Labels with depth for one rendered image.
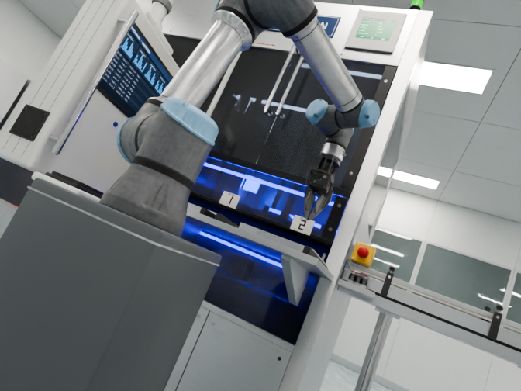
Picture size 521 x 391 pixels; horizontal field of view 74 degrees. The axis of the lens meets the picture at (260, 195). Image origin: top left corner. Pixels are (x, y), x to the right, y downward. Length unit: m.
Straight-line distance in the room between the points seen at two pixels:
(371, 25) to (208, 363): 1.57
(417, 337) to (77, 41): 5.51
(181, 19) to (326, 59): 1.43
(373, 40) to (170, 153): 1.30
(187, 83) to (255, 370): 1.00
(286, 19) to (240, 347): 1.09
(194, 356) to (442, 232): 5.16
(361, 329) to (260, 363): 4.61
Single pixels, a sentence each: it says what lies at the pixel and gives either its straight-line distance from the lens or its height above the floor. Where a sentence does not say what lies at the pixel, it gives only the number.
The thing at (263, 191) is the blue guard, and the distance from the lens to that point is 1.46.
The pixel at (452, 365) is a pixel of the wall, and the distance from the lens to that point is 6.02.
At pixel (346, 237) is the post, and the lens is 1.34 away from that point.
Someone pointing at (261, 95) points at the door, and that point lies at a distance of 1.70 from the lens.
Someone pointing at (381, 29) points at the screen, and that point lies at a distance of 1.78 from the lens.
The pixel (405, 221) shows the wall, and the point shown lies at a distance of 6.14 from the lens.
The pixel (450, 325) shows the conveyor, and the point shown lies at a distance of 1.44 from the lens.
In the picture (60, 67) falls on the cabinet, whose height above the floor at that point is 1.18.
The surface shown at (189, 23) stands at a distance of 2.19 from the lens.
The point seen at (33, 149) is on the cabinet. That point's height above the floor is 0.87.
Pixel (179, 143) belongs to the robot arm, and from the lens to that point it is 0.61.
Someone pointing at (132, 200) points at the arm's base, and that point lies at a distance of 0.59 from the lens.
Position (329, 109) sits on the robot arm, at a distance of 1.09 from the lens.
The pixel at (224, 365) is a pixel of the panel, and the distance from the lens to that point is 1.42.
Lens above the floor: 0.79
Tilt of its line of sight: 12 degrees up
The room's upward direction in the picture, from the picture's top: 23 degrees clockwise
